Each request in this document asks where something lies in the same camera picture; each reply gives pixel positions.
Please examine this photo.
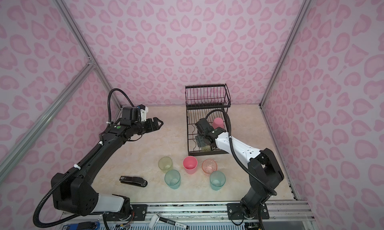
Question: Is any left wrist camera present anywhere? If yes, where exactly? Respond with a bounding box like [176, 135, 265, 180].
[137, 104, 149, 122]

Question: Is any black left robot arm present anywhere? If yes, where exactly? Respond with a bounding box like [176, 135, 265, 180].
[51, 105, 164, 219]

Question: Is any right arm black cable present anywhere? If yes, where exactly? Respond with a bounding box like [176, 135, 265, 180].
[205, 109, 278, 197]

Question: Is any orange translucent cup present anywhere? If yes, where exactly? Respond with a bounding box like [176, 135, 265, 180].
[202, 159, 218, 175]

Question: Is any blue black tool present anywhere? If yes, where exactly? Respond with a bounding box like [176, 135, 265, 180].
[62, 222, 100, 230]

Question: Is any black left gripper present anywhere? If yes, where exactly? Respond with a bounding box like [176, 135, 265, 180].
[132, 116, 164, 135]

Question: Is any yellow-green cup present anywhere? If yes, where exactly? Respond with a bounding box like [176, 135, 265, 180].
[158, 156, 173, 173]

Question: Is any black stapler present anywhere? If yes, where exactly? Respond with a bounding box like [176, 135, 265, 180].
[120, 176, 148, 188]

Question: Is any pink cup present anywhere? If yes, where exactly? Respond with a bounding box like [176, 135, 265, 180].
[183, 156, 198, 175]
[212, 117, 225, 129]

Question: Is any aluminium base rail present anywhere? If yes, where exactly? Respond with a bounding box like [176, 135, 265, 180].
[55, 199, 319, 230]

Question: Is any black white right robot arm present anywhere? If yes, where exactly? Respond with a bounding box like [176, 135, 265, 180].
[195, 118, 285, 219]

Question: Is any green cup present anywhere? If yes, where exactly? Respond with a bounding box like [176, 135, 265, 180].
[195, 135, 212, 152]

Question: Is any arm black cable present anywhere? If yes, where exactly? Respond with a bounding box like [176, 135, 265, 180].
[205, 109, 278, 197]
[32, 88, 135, 228]

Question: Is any pink cup front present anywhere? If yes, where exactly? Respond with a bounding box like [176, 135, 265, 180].
[183, 156, 198, 175]

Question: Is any black wire dish rack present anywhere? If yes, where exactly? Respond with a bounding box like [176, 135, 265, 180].
[185, 84, 231, 157]

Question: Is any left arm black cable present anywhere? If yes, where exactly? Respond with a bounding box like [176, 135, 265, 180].
[32, 88, 135, 228]

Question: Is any teal cup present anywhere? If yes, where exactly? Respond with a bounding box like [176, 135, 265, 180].
[210, 171, 226, 191]
[165, 170, 181, 190]

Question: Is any black marker pen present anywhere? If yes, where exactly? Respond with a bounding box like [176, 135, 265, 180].
[149, 214, 190, 230]

